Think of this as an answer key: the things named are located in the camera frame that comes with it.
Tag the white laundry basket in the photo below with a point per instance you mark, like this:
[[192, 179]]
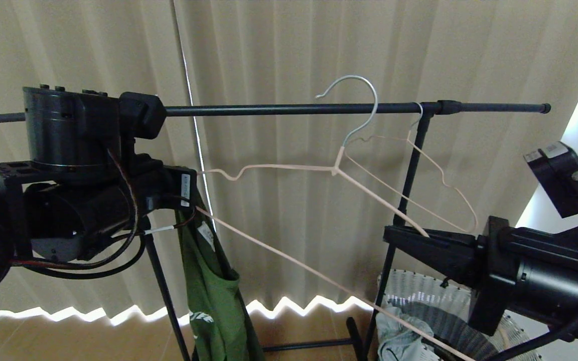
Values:
[[419, 288]]

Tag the pink clothes hanger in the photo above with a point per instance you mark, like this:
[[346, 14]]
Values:
[[409, 135], [338, 169]]

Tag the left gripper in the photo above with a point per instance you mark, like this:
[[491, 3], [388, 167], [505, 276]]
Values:
[[78, 215]]

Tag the black clothes rack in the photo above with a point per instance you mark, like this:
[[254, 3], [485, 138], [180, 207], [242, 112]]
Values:
[[269, 109]]

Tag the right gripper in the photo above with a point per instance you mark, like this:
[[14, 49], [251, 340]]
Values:
[[545, 286]]

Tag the pale grey garment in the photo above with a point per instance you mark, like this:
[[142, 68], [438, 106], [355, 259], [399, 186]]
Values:
[[399, 331]]

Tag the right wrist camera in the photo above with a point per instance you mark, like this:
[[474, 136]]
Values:
[[565, 175]]

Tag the green long-sleeved shirt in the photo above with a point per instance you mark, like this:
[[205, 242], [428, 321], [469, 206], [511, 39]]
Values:
[[213, 296]]

